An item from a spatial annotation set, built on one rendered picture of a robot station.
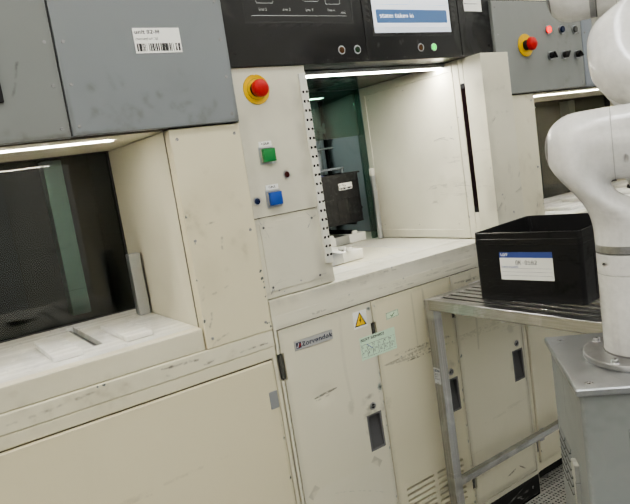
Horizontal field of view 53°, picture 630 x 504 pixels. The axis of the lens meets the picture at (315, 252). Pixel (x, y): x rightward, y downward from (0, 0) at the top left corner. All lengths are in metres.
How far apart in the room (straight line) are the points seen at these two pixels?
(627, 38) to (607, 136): 0.22
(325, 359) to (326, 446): 0.22
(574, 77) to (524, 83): 0.26
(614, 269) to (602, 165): 0.17
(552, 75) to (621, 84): 1.01
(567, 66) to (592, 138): 1.20
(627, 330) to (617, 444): 0.18
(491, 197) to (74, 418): 1.25
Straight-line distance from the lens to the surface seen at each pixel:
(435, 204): 2.06
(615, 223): 1.12
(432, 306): 1.72
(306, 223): 1.52
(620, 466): 1.15
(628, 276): 1.13
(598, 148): 1.10
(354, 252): 1.85
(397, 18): 1.77
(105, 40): 1.36
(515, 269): 1.60
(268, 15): 1.54
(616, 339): 1.17
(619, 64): 1.22
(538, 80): 2.16
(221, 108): 1.42
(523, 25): 2.14
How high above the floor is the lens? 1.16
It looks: 8 degrees down
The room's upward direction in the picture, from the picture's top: 9 degrees counter-clockwise
